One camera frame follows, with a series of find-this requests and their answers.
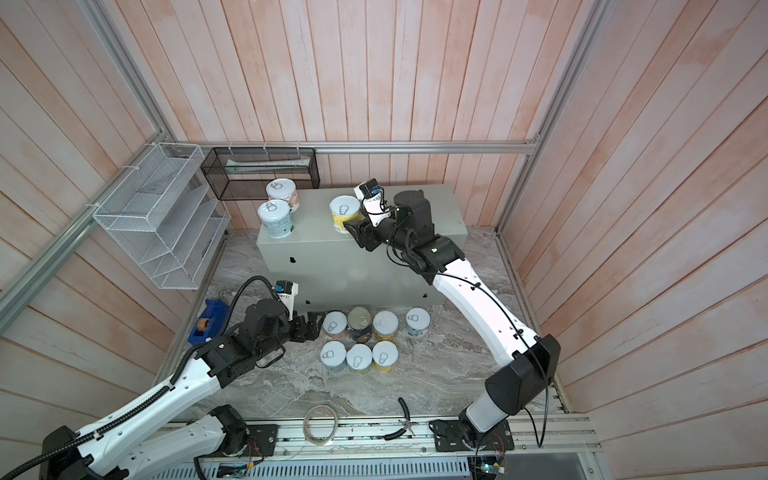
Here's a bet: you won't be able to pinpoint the yellow labelled can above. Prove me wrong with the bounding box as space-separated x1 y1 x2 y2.
329 195 362 235

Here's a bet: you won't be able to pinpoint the blue can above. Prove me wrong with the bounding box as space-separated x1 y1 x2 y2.
320 340 347 373

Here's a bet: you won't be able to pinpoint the teal labelled can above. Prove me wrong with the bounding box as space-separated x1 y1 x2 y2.
257 199 294 239

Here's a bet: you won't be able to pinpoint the pink labelled can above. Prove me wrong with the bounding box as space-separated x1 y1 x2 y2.
266 178 300 212

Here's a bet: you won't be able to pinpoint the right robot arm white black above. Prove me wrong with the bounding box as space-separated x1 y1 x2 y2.
344 179 561 449

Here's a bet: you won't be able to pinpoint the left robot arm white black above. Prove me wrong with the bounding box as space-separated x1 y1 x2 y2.
5 280 325 479

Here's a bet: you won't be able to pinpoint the blue tape dispenser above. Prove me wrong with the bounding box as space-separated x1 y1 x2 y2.
187 299 230 345

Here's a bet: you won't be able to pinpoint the grey metal cabinet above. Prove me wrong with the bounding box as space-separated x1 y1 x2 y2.
256 187 446 311

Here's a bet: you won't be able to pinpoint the open-top dark metal can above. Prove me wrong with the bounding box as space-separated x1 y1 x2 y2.
347 306 372 343

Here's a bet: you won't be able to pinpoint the teal can back right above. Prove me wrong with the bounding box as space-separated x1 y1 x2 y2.
405 307 431 338

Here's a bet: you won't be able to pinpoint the green can front middle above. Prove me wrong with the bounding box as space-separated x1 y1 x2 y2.
346 344 373 374

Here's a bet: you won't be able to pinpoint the yellow can back row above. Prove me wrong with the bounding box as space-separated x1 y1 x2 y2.
373 311 399 342

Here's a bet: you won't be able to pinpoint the yellow can front right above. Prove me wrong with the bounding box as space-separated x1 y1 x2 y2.
372 341 399 373

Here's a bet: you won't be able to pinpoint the black mesh basket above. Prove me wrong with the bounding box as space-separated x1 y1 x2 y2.
201 146 320 201

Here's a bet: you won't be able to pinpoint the black pliers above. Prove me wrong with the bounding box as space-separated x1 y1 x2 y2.
380 397 413 441

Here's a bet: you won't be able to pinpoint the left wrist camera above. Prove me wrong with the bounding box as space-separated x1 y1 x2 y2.
273 280 298 321

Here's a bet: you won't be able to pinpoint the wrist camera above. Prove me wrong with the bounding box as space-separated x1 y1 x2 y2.
273 280 298 321
353 178 391 227

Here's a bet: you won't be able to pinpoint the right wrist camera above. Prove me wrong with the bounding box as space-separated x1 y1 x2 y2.
353 178 391 227

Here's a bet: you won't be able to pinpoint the horizontal aluminium wall rail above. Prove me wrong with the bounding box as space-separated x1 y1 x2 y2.
197 140 538 155

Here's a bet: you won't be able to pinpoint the coiled wire ring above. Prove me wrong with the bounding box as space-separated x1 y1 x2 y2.
301 404 340 446

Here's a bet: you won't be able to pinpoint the white wire mesh shelf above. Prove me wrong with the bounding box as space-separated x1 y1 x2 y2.
94 143 230 290

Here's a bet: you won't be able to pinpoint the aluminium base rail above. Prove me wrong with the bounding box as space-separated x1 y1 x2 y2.
157 414 612 479

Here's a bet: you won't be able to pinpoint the left aluminium wall rail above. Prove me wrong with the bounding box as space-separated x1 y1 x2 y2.
1 132 170 334

